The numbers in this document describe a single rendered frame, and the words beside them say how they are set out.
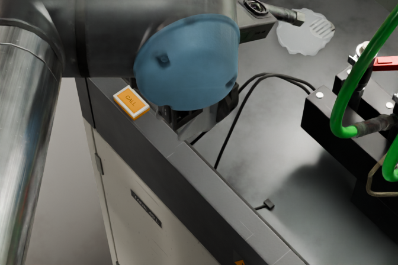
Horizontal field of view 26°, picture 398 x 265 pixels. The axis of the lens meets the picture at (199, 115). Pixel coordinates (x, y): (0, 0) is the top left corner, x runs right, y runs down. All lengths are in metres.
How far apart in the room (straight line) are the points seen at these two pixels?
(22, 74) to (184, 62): 0.11
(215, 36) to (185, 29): 0.02
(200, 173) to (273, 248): 0.15
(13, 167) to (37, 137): 0.04
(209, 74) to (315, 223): 0.75
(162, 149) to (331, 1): 0.50
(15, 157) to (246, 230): 0.71
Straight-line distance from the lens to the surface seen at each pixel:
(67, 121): 2.43
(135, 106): 1.27
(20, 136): 0.53
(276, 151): 1.39
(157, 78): 0.61
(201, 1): 0.62
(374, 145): 1.24
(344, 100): 0.98
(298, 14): 1.19
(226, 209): 1.20
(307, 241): 1.32
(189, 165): 1.23
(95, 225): 2.26
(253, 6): 0.89
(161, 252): 1.58
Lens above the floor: 2.01
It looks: 57 degrees down
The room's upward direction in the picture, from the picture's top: straight up
